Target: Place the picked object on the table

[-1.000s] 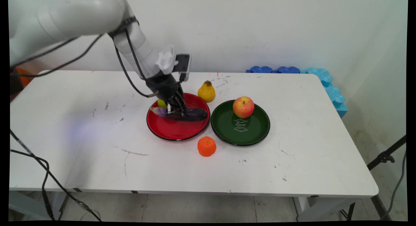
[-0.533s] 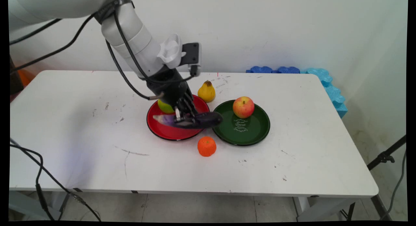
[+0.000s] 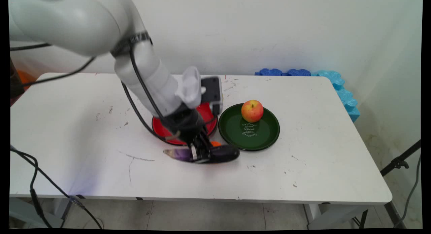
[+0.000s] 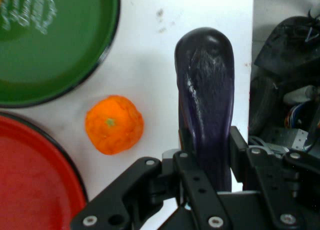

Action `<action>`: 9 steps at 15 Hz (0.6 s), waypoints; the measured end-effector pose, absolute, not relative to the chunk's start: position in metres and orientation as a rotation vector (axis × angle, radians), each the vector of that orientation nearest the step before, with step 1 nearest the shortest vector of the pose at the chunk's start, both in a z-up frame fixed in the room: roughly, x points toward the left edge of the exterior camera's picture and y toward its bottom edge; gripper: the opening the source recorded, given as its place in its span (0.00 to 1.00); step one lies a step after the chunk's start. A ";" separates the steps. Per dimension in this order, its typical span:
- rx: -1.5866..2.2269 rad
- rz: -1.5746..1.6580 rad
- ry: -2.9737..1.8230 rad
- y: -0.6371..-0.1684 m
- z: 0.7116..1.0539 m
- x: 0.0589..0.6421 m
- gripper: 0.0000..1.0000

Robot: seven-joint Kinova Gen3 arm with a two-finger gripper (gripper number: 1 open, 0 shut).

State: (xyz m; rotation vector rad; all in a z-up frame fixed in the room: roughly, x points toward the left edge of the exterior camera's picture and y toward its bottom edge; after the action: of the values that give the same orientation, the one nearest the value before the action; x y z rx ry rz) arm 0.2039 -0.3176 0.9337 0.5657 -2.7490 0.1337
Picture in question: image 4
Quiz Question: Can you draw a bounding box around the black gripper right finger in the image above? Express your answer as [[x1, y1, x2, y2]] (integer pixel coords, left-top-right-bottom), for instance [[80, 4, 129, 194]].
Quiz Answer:
[[229, 125, 320, 230]]

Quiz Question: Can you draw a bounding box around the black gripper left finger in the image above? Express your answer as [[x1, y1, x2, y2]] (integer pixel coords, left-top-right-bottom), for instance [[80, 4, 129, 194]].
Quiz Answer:
[[69, 126, 231, 230]]

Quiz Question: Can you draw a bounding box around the dark purple eggplant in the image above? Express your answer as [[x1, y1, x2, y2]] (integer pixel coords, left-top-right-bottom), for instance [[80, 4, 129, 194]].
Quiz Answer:
[[174, 26, 236, 193]]

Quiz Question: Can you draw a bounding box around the orange mandarin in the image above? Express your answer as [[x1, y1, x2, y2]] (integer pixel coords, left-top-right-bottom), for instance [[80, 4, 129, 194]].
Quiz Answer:
[[84, 94, 145, 156]]

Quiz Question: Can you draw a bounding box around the red enamel plate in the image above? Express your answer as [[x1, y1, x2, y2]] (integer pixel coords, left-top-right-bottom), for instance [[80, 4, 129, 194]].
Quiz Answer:
[[0, 111, 89, 230]]

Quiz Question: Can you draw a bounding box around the black fabric cover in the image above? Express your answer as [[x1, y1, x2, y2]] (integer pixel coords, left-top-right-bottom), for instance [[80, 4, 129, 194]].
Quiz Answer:
[[248, 14, 320, 137]]

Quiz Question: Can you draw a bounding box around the green enamel plate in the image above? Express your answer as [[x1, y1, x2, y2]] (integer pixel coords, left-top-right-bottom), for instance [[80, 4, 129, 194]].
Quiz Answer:
[[0, 0, 121, 108]]

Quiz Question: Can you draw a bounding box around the perforated metal bracket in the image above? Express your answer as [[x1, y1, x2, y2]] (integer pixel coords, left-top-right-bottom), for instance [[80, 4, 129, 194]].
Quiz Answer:
[[259, 126, 312, 153]]

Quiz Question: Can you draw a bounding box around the multicoloured wire bundle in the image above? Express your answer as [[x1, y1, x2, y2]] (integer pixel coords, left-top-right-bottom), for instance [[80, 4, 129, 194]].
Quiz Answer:
[[284, 101, 312, 129]]

